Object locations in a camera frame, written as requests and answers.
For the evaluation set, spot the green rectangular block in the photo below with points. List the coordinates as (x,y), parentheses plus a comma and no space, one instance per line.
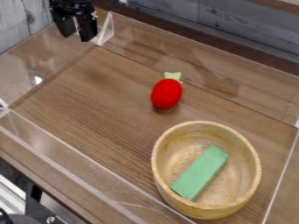
(200,173)

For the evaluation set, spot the clear acrylic corner bracket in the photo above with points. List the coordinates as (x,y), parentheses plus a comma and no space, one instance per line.
(106,31)

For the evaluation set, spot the oval wooden bowl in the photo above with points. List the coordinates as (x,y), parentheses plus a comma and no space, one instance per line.
(231,189)

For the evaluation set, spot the red plush radish toy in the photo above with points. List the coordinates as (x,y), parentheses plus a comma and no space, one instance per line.
(167,91)

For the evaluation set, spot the black metal table frame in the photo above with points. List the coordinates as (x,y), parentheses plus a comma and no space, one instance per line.
(35,209)

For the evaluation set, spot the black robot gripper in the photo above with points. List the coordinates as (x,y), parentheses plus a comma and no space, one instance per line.
(64,9)

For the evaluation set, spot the clear acrylic enclosure walls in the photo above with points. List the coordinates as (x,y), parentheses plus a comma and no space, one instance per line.
(79,126)

